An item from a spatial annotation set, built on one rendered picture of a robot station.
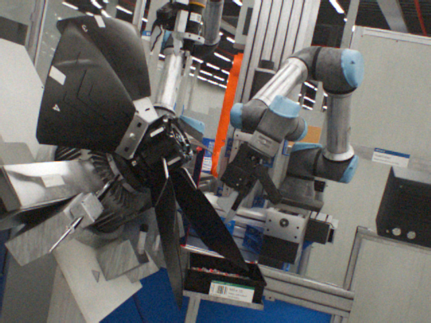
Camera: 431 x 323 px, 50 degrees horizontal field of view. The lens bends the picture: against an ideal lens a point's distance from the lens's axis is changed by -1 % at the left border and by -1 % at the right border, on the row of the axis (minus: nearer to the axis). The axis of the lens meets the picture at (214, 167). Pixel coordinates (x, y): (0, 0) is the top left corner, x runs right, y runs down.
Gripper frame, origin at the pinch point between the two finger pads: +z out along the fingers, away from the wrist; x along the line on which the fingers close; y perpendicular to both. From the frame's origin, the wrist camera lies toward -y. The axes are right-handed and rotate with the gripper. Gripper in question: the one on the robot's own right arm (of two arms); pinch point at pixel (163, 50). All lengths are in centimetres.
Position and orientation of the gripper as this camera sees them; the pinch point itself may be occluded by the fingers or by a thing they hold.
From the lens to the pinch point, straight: 170.5
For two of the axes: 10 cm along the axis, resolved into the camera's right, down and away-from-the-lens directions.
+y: 2.2, -0.5, 9.7
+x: -9.5, -2.2, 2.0
